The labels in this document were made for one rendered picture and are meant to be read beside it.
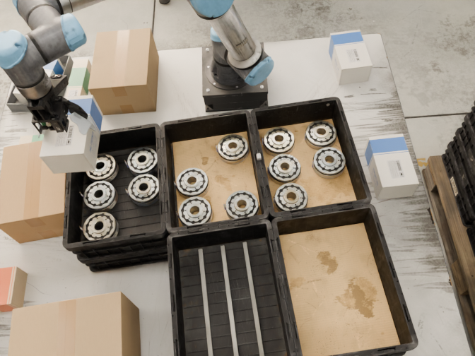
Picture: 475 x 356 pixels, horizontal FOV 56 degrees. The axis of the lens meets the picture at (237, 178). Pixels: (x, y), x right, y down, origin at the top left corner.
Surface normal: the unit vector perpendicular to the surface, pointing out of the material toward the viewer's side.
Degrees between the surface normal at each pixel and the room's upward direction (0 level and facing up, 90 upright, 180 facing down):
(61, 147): 0
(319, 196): 0
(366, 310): 0
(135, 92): 90
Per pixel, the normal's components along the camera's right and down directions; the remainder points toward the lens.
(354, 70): 0.11, 0.86
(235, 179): -0.07, -0.50
